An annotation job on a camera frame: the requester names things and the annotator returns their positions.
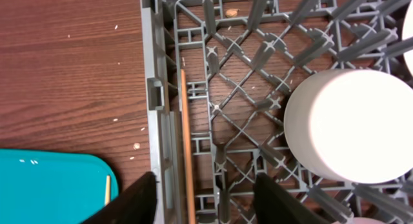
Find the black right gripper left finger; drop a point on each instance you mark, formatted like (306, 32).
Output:
(136, 205)

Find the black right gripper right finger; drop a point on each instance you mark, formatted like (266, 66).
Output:
(273, 204)

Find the wooden chopstick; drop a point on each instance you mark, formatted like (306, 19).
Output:
(187, 151)
(108, 190)

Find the white saucer bowl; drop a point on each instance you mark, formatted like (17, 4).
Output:
(351, 125)

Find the small white plate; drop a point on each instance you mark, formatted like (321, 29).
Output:
(359, 220)

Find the large white plate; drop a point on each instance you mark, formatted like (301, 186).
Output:
(406, 34)

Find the grey dishwasher rack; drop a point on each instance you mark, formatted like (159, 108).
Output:
(243, 59)

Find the teal plastic tray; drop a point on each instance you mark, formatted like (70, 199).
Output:
(52, 187)

